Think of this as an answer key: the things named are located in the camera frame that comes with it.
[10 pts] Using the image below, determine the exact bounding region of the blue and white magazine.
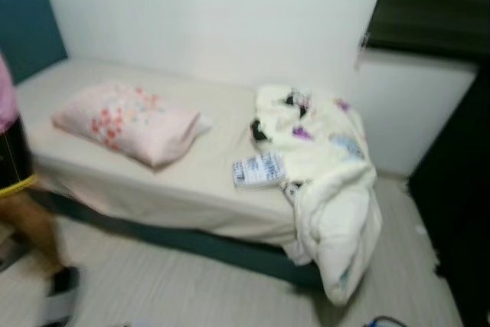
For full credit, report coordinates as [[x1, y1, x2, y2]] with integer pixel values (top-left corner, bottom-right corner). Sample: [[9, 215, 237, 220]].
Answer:
[[232, 151, 288, 190]]

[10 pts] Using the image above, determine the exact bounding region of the pink floral pillow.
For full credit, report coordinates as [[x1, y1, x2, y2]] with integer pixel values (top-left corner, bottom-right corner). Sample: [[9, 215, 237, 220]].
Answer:
[[51, 80, 214, 169]]

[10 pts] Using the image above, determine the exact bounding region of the dark wardrobe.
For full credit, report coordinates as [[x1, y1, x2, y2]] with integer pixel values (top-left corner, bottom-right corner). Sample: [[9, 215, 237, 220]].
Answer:
[[408, 59, 490, 327]]

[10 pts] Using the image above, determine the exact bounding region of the dark window blind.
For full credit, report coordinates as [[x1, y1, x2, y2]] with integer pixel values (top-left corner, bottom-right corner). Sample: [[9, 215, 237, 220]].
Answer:
[[361, 0, 490, 64]]

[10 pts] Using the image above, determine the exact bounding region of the white patterned duvet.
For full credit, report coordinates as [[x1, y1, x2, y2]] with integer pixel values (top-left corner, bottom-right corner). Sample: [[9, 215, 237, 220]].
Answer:
[[251, 84, 384, 306]]

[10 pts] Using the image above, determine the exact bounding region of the black and white garment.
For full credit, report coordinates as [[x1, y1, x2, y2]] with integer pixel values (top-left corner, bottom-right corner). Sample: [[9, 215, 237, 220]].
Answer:
[[282, 91, 309, 119]]

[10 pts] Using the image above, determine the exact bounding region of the small black garment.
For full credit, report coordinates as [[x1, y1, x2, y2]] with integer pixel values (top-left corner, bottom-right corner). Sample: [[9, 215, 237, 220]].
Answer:
[[250, 116, 270, 144]]

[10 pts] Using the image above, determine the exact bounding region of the grey and black slide slipper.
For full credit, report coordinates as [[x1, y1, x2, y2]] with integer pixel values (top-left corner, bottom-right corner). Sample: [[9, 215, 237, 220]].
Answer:
[[0, 237, 30, 273], [40, 266, 83, 326]]

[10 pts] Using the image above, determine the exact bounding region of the person in pink shirt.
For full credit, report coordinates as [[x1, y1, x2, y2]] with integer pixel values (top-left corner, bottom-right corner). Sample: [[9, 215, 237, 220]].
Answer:
[[0, 51, 70, 274]]

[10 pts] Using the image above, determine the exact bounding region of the teal upholstered bed frame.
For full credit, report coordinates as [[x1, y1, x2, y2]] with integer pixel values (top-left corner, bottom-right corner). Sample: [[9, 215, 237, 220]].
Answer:
[[0, 0, 326, 291]]

